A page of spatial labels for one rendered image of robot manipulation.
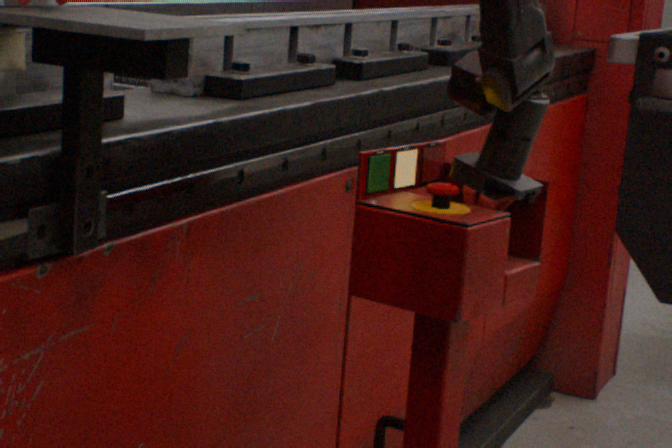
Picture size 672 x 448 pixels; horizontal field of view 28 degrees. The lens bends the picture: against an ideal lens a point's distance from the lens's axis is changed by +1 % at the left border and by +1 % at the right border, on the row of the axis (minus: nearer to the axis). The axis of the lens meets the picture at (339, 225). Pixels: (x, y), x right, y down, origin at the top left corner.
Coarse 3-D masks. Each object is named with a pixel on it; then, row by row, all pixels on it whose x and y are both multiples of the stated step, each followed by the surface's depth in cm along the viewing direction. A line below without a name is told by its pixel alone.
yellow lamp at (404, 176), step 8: (400, 152) 165; (408, 152) 166; (416, 152) 168; (400, 160) 165; (408, 160) 167; (416, 160) 168; (400, 168) 166; (408, 168) 167; (400, 176) 166; (408, 176) 168; (400, 184) 166; (408, 184) 168
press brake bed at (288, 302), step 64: (384, 128) 200; (448, 128) 228; (576, 128) 314; (128, 192) 136; (192, 192) 149; (256, 192) 166; (320, 192) 181; (576, 192) 325; (0, 256) 119; (64, 256) 128; (128, 256) 138; (192, 256) 151; (256, 256) 166; (320, 256) 185; (0, 320) 120; (64, 320) 129; (128, 320) 140; (192, 320) 153; (256, 320) 169; (320, 320) 188; (384, 320) 213; (512, 320) 289; (0, 384) 122; (64, 384) 131; (128, 384) 142; (192, 384) 156; (256, 384) 172; (320, 384) 192; (384, 384) 217; (512, 384) 325
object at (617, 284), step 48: (384, 0) 339; (432, 0) 334; (576, 0) 320; (624, 0) 315; (624, 96) 318; (576, 240) 329; (576, 288) 331; (624, 288) 348; (576, 336) 333; (576, 384) 335
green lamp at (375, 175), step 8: (376, 160) 161; (384, 160) 162; (376, 168) 161; (384, 168) 163; (368, 176) 160; (376, 176) 161; (384, 176) 163; (368, 184) 160; (376, 184) 162; (384, 184) 163; (368, 192) 161
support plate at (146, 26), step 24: (24, 24) 115; (48, 24) 114; (72, 24) 113; (96, 24) 112; (120, 24) 113; (144, 24) 115; (168, 24) 117; (192, 24) 120; (216, 24) 122; (240, 24) 125
